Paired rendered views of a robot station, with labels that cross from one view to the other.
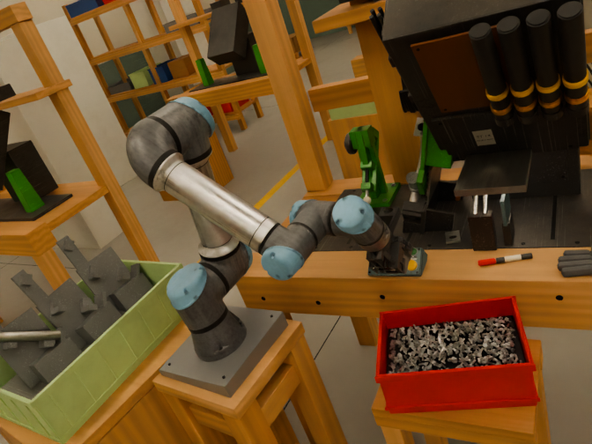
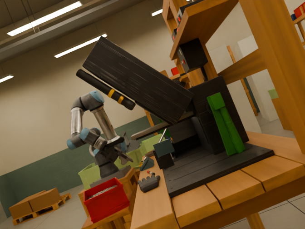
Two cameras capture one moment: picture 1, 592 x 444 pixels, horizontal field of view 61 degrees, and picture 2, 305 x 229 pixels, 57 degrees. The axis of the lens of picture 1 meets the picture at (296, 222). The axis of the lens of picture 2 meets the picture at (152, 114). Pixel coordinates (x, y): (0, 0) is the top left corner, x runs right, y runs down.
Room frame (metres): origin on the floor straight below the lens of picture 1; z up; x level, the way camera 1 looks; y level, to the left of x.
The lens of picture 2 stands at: (0.26, -1.76, 1.19)
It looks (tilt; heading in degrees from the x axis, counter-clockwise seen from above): 0 degrees down; 54
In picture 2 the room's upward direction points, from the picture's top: 23 degrees counter-clockwise
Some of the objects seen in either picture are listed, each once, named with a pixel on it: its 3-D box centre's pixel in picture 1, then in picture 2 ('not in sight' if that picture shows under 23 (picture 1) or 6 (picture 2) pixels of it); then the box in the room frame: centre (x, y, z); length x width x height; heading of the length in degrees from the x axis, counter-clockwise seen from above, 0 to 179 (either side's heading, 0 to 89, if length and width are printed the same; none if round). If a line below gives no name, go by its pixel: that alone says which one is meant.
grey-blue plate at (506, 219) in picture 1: (506, 215); (166, 153); (1.12, -0.54, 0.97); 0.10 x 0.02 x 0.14; 145
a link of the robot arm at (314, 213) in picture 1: (314, 221); (91, 135); (0.98, -0.04, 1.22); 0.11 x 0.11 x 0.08; 49
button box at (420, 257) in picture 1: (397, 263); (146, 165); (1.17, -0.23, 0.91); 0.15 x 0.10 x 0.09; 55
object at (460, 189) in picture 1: (498, 157); (165, 124); (1.17, -0.56, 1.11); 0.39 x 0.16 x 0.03; 145
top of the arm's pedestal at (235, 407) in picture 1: (229, 356); (113, 181); (1.14, 0.31, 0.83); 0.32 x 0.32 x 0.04; 48
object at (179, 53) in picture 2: not in sight; (191, 56); (1.54, -0.58, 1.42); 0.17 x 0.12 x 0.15; 55
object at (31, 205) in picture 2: not in sight; (41, 202); (1.55, 5.96, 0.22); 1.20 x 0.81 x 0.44; 137
